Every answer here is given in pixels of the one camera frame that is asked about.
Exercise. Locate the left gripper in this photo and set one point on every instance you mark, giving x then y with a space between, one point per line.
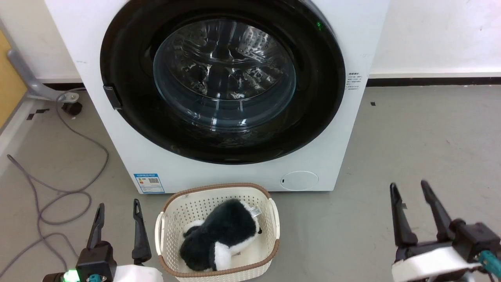
96 262

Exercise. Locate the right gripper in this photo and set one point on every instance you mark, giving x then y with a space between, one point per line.
430 262

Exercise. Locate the white front-load washing machine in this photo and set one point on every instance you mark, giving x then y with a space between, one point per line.
352 129

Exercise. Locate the black round glass washer door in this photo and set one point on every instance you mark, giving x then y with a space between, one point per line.
129 70

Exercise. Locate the cream perforated laundry basket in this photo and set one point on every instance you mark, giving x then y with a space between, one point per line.
174 219

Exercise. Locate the blue energy label sticker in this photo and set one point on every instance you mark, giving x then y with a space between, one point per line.
148 183

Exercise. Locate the black and white plush toy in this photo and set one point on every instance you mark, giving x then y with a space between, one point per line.
227 231

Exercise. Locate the round white filter cover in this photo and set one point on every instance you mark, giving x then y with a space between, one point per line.
300 180

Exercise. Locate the black caster wheel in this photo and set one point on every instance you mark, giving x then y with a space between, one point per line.
72 108

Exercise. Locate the white plush toy tag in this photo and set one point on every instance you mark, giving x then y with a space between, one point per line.
255 212

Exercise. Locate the small printed text sticker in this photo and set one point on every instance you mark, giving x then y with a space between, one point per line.
354 81

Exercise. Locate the yellow wooden panel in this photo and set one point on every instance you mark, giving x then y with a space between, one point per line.
8 86

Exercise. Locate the grey metal furniture leg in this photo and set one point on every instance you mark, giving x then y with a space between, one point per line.
23 70

